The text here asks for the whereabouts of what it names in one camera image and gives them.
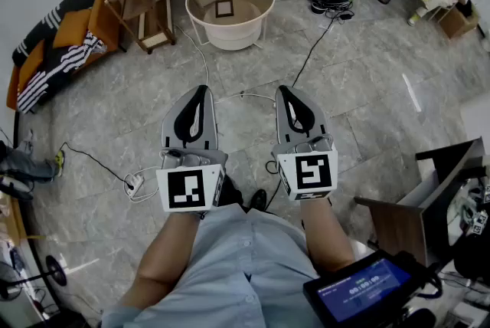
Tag person's left forearm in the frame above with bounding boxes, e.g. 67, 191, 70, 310
122, 209, 202, 310

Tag person's right black shoe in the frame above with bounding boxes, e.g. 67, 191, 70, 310
249, 189, 268, 211

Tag black standing fan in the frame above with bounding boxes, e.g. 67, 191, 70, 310
0, 255, 68, 300

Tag white floor cable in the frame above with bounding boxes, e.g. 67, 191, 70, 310
174, 23, 276, 105

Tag white box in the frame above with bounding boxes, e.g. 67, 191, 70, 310
459, 96, 490, 143

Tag black tablet with blue screen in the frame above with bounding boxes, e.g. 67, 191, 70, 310
302, 249, 426, 328

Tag white power strip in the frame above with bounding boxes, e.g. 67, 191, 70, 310
124, 172, 145, 198

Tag cardboard box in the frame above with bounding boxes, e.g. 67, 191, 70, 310
438, 2, 482, 40

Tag thin black cable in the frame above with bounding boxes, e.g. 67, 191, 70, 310
60, 142, 135, 189

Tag person's light blue shirt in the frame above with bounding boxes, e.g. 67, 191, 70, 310
101, 203, 330, 328

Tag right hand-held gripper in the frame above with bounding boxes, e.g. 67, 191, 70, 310
271, 85, 340, 202

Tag wooden tray with items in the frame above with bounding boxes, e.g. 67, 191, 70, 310
0, 192, 30, 247

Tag black picture frame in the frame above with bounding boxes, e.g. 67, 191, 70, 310
214, 0, 234, 19

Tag black white striped blanket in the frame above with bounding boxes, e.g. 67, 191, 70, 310
13, 0, 108, 115

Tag orange cushion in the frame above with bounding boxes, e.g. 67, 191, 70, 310
53, 8, 93, 50

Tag orange sofa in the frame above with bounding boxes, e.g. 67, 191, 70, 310
5, 0, 119, 113

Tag person's black trousers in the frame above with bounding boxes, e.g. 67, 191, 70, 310
220, 172, 245, 207

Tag person's right forearm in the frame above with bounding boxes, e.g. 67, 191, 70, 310
299, 198, 357, 274

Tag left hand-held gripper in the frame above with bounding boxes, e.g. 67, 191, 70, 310
155, 84, 230, 213

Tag long black floor cable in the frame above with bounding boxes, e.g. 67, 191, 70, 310
292, 14, 345, 88

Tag brown wooden open cabinet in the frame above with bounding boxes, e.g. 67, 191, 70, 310
354, 136, 490, 266

